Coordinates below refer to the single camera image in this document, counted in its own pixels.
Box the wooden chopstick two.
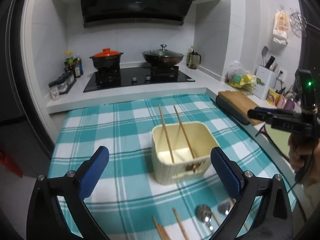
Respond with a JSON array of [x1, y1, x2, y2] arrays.
[[152, 216, 165, 240]]

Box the large steel spoon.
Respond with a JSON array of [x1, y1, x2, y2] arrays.
[[195, 204, 214, 233]]

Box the wooden chopstick four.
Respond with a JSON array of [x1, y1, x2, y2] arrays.
[[173, 105, 195, 159]]

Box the glass french press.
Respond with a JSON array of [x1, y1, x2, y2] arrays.
[[186, 46, 202, 69]]

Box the hanging wire whisk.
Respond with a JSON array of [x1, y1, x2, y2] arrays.
[[290, 8, 308, 36]]

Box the sauce bottles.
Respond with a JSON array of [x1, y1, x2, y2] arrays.
[[64, 50, 84, 78]]

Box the right hand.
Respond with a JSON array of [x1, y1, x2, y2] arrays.
[[288, 134, 319, 180]]

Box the white knife holder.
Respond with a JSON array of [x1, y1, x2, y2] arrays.
[[253, 66, 276, 100]]

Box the green oven mitt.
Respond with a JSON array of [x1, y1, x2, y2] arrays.
[[255, 124, 290, 161]]

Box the black wok glass lid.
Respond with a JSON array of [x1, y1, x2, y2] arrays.
[[142, 44, 184, 67]]

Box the wooden chopstick three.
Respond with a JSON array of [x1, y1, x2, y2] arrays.
[[160, 225, 171, 240]]

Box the spice jar rack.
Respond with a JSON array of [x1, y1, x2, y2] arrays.
[[48, 72, 76, 101]]

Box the yellow printed cup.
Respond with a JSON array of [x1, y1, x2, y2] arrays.
[[266, 89, 280, 106]]

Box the black pot orange lid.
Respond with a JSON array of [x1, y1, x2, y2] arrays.
[[90, 48, 124, 70]]

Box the black gas stove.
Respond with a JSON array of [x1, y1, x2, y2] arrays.
[[84, 66, 194, 93]]

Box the small steel spoon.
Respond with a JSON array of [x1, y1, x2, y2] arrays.
[[217, 201, 231, 216]]

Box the hanging paper bag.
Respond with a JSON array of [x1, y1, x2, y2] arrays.
[[272, 10, 290, 46]]

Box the purple cup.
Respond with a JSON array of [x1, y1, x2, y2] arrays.
[[283, 98, 296, 111]]

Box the black range hood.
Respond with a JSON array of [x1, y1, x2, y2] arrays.
[[80, 0, 197, 28]]

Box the bag of sponges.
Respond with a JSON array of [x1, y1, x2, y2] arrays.
[[227, 61, 265, 93]]

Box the wooden cutting board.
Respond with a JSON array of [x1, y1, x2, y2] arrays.
[[216, 90, 262, 126]]

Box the cream utensil holder box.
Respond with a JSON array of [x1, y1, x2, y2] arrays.
[[151, 121, 219, 185]]

